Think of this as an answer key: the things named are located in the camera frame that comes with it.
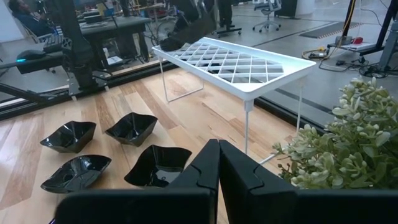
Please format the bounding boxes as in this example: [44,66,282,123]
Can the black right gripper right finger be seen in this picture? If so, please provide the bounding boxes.
[219,139,398,224]

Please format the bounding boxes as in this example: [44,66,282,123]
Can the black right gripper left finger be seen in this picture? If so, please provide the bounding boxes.
[55,139,220,224]

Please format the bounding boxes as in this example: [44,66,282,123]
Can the black teardrop mini plate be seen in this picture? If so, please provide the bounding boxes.
[159,34,195,52]

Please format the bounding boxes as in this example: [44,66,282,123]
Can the black square wavy mini plate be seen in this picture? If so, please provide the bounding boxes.
[104,112,159,147]
[123,144,193,189]

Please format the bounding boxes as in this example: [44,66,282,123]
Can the black leaf-shaped mini plate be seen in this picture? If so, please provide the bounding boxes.
[40,154,112,194]

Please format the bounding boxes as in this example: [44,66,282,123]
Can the black square planter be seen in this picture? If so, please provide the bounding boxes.
[39,120,97,154]

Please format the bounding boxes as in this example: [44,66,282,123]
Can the person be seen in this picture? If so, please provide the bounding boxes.
[7,0,58,38]
[216,0,234,29]

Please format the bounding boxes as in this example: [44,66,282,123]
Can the white office chair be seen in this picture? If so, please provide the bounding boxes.
[252,0,282,34]

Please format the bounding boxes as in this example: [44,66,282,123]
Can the black office desk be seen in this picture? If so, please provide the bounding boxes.
[79,15,154,65]

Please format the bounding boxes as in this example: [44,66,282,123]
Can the green potted artificial plant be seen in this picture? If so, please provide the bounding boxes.
[272,76,398,190]

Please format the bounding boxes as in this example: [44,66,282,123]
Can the black floor mat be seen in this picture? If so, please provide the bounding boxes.
[298,21,364,40]

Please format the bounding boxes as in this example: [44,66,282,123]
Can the black keyboard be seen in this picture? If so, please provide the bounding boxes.
[42,33,68,54]

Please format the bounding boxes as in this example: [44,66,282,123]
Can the black side desk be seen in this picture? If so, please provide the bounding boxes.
[0,49,68,75]

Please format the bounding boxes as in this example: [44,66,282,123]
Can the black computer mouse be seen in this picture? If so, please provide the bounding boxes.
[15,49,47,63]

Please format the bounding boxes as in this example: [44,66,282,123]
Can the black rig stand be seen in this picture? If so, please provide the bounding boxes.
[326,0,398,58]

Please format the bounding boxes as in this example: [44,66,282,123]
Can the white wire rack shelf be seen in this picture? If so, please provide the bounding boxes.
[151,36,317,165]

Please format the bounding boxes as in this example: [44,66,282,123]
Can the tangled floor cables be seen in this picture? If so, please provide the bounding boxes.
[318,57,392,79]

